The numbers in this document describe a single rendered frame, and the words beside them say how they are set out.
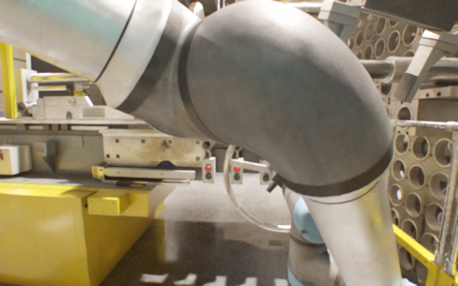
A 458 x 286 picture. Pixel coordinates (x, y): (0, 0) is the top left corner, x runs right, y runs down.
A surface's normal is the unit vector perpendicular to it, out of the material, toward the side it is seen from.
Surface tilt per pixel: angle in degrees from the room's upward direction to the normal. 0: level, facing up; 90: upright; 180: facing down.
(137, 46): 85
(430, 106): 90
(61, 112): 90
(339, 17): 113
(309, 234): 90
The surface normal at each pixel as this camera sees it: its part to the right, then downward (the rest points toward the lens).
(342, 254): -0.58, 0.68
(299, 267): -0.78, 0.07
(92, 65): 0.07, 0.86
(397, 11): 0.06, 0.51
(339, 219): -0.30, 0.65
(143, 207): -0.07, 0.13
